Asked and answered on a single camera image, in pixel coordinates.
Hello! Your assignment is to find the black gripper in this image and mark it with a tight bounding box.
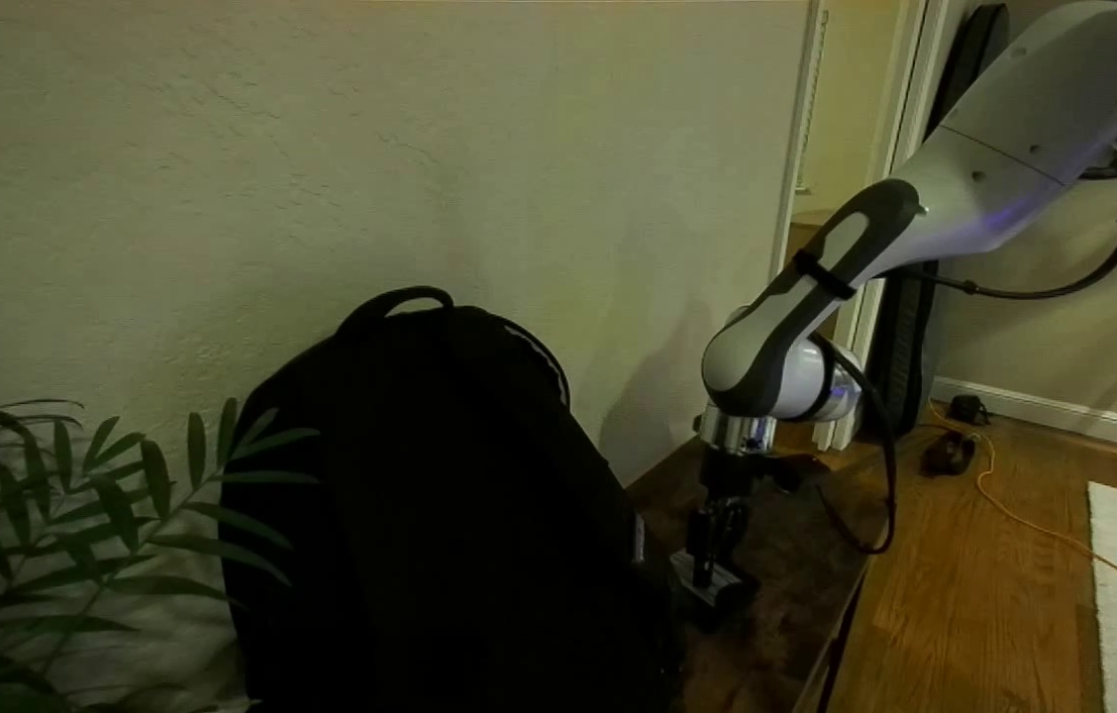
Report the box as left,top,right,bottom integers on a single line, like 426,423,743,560
682,448,765,597

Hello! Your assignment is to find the black backpack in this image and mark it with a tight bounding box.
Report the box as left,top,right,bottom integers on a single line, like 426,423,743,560
214,281,689,713

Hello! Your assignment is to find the small black floor object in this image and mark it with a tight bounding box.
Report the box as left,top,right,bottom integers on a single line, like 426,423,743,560
920,429,981,482

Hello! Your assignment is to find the tall black padded case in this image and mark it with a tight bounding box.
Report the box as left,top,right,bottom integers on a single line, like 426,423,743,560
859,0,1010,448

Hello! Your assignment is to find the black power adapter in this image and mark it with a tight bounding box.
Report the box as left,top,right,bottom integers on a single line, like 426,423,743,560
948,392,994,433

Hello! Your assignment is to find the white baseboard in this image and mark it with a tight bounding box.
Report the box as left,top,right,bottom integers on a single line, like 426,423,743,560
932,371,1117,469

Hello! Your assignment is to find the green palm plant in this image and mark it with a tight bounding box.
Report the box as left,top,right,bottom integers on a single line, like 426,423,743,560
0,392,326,713

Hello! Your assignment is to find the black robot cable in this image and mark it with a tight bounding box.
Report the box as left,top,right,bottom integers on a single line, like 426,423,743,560
809,124,1117,560

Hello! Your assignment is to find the orange cable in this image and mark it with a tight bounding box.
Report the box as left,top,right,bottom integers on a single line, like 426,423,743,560
971,441,1117,664

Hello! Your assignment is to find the white door frame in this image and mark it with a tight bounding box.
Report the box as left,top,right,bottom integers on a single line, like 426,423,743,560
768,0,971,453

